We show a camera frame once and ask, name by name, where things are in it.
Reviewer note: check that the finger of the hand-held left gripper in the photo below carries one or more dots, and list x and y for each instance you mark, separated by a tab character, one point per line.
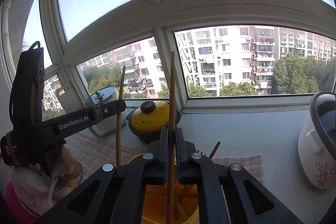
78	120

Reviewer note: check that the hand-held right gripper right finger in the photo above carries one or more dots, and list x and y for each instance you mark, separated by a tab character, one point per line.
179	155

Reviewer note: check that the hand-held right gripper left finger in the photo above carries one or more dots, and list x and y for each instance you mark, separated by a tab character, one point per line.
164	155

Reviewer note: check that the metal fork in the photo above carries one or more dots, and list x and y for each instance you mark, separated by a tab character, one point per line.
200	151

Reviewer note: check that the brown wooden chopstick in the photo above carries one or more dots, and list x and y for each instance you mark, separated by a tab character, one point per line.
172	95
118	140

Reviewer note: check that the yellow plastic container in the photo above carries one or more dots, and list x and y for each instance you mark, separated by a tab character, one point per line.
155	203

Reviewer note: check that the person's left forearm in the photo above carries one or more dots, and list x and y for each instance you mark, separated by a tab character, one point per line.
15	200

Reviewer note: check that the person's left hand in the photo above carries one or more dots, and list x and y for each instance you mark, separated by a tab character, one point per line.
36	184

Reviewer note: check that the pink checked table cloth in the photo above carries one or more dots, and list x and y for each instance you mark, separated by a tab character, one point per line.
92	150

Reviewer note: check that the teal and white rice cooker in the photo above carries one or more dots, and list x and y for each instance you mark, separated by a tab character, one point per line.
105	94

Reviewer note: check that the black casserole with yellow lid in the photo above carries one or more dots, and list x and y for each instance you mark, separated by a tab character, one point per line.
147	121

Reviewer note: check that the white floral slow cooker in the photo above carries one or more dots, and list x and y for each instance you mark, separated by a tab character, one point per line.
315	155

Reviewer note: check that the white window frame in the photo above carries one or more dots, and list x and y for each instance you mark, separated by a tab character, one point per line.
210	14

